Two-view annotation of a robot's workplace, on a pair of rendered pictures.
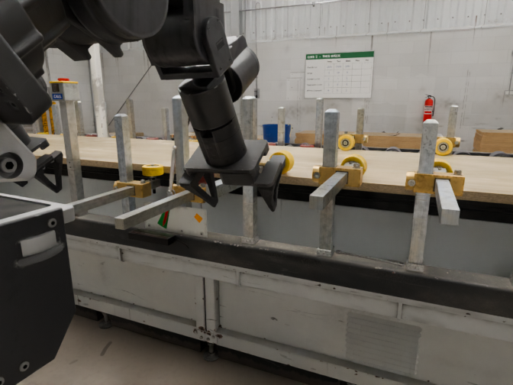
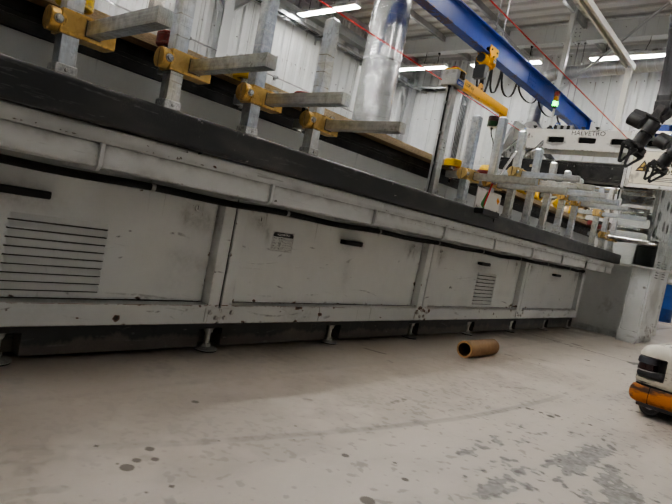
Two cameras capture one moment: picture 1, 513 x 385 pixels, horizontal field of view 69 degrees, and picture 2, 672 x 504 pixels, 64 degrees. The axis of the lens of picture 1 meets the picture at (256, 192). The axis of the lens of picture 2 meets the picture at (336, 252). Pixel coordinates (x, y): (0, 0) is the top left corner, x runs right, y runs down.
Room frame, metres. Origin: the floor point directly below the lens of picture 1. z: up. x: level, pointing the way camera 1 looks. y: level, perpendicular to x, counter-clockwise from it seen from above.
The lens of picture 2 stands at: (1.07, 2.98, 0.51)
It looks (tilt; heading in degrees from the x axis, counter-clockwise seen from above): 3 degrees down; 288
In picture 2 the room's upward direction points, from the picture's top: 11 degrees clockwise
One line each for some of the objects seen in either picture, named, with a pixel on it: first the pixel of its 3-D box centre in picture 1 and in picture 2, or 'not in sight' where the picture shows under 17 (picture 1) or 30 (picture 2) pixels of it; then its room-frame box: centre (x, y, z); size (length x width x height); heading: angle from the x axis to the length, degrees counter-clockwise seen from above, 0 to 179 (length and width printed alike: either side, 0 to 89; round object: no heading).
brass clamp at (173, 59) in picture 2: not in sight; (183, 65); (1.92, 1.84, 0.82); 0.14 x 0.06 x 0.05; 67
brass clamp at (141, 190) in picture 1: (132, 188); (468, 175); (1.33, 0.46, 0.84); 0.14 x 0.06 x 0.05; 67
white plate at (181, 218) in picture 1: (174, 218); (488, 201); (1.23, 0.29, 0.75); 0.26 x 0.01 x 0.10; 67
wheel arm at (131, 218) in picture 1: (169, 203); (520, 187); (1.10, 0.27, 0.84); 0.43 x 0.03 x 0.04; 157
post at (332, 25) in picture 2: not in sight; (319, 95); (1.74, 1.40, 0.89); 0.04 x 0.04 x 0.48; 67
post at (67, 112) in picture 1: (72, 160); (440, 141); (1.45, 0.72, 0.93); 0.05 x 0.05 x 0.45; 67
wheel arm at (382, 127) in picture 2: not in sight; (344, 126); (1.63, 1.40, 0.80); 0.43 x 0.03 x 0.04; 157
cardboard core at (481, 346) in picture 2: not in sight; (478, 347); (1.14, 0.24, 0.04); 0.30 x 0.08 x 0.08; 67
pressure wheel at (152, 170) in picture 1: (153, 179); (451, 170); (1.42, 0.40, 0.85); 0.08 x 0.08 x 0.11
